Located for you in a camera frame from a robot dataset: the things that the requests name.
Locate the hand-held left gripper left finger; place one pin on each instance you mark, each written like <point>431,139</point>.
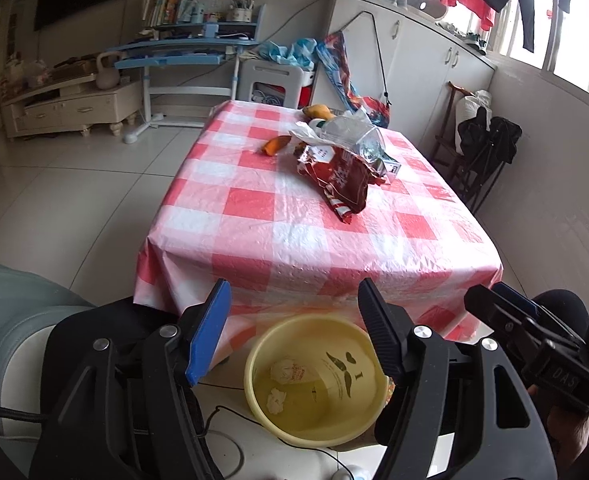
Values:
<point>209,330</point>

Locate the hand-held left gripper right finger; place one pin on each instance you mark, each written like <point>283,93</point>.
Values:
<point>382,330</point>

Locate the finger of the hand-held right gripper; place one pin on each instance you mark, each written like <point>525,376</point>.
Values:
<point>516,300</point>
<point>494,315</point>

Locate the yellow plastic bin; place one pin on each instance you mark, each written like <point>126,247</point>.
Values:
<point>324,410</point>

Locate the red snack bag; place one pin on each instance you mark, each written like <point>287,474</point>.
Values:
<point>344,180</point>

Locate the clear plastic bag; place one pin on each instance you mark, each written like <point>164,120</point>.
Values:
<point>347,130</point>

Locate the person's right hand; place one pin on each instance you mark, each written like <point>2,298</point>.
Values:
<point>569,432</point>

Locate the person's right leg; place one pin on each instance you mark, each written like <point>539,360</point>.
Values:
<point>564,310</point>

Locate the colourful knitted slipper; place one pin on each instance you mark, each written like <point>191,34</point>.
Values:
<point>390,393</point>

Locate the crumpled white tissue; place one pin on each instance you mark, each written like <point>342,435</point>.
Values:
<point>276,400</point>
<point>289,371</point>

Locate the red white checkered tablecloth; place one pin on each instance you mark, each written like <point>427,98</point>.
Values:
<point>299,240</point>

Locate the black folding chair with clothes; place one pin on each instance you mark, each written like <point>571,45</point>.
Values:
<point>494,145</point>

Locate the teal white milk carton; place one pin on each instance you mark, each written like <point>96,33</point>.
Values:
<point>390,167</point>

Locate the dark wooden chair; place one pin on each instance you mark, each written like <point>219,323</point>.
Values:
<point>447,150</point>

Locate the pale green sofa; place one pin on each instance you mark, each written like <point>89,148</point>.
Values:
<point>14,320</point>

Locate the white sack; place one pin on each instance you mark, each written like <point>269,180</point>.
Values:
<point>469,110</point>

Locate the white fan base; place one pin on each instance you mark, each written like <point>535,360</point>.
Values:
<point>137,132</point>

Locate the white plastic bag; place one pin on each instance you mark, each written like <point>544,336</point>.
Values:
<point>304,134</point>

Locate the yellow mango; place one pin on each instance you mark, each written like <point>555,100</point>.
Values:
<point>318,111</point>

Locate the white cabinet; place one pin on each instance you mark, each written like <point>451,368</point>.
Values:
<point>424,75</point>

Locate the white plastic stool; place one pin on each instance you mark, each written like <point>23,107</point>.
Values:
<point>269,82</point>

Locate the cream television cabinet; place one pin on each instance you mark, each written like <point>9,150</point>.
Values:
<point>74,107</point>

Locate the colourful printed bag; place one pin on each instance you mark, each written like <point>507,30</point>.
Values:
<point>337,67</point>

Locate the white kettlebell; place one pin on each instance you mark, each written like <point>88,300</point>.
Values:
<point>107,77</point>

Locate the blue study desk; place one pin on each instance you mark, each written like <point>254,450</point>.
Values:
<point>174,52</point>

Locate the blue crumpled cloth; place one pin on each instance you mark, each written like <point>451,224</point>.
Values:
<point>289,52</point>

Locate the white pen holder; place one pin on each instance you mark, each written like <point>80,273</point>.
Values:
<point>240,10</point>

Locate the row of books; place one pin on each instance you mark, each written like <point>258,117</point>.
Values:
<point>159,7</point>

